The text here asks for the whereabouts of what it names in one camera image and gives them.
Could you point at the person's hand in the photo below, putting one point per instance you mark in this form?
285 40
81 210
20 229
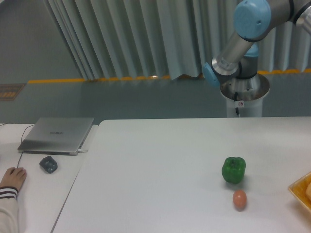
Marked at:
14 178

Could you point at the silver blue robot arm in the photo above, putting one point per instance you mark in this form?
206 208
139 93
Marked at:
253 20

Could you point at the white striped sleeve forearm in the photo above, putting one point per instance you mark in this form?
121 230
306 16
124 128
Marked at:
8 210

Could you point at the green bell pepper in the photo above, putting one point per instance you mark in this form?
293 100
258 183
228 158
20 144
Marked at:
233 169

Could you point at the black small device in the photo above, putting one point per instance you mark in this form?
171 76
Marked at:
48 164

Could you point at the silver laptop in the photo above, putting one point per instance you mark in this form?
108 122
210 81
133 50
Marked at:
57 135

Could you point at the pale green curtain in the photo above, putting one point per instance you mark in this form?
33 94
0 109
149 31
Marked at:
133 38

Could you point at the brown egg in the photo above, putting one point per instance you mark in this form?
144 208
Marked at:
239 199

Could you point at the yellow tray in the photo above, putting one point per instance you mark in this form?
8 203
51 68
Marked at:
301 190

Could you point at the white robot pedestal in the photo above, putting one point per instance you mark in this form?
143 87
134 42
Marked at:
244 97

